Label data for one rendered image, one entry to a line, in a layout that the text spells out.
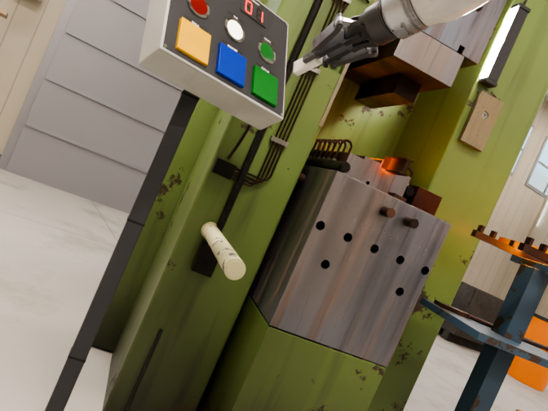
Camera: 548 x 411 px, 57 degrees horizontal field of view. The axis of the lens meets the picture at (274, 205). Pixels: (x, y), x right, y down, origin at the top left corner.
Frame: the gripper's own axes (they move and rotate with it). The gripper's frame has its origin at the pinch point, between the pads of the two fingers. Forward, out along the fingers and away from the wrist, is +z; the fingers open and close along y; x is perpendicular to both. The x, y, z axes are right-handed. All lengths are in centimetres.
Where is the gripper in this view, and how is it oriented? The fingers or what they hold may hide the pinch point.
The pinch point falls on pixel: (307, 63)
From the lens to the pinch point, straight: 109.5
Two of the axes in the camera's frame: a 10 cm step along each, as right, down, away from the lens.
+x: 0.5, -9.3, 3.6
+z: -7.1, 2.1, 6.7
